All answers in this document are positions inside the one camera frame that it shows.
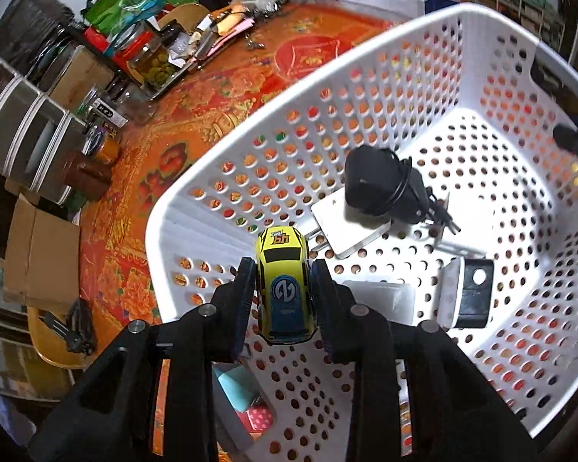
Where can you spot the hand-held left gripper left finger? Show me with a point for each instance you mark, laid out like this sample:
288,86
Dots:
238,313

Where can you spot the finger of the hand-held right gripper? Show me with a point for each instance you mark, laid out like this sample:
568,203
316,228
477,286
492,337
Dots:
575,140

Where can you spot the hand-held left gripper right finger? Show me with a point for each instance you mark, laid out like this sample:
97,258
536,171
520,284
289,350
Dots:
328,313

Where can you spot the yellow toy car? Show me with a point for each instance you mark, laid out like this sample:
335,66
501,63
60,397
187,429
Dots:
284,288

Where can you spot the white perforated plastic basket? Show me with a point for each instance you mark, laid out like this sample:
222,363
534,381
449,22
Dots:
178,221

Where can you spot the white and black charger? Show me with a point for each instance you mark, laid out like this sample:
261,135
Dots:
469,298

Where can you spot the teal and red small box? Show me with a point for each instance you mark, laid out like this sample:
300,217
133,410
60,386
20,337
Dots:
233,387

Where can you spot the pink dotted charger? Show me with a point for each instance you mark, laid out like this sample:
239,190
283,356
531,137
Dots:
260,417

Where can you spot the black phone holder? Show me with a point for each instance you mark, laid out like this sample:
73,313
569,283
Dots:
79,327

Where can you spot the open cardboard box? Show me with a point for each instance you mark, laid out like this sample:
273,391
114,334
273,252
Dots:
43,255

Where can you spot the brown jar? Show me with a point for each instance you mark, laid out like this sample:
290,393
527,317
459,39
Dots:
84,178

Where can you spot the orange jar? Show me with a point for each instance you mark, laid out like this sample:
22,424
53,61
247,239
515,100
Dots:
108,151

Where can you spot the glass jar with dark lid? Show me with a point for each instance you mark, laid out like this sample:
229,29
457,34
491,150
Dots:
132,101

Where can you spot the black and white bottle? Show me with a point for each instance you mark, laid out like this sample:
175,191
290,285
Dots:
108,111

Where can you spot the glass jar of green fruit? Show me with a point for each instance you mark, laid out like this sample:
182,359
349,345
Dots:
156,70

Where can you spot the bunch of keys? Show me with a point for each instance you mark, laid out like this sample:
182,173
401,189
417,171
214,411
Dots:
255,44

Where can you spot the stacked grey drawer unit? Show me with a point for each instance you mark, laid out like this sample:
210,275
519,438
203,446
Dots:
24,125

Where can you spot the closed cardboard box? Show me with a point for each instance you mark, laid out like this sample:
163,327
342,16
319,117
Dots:
77,74

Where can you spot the black bag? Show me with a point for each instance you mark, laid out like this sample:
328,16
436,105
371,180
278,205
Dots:
24,19

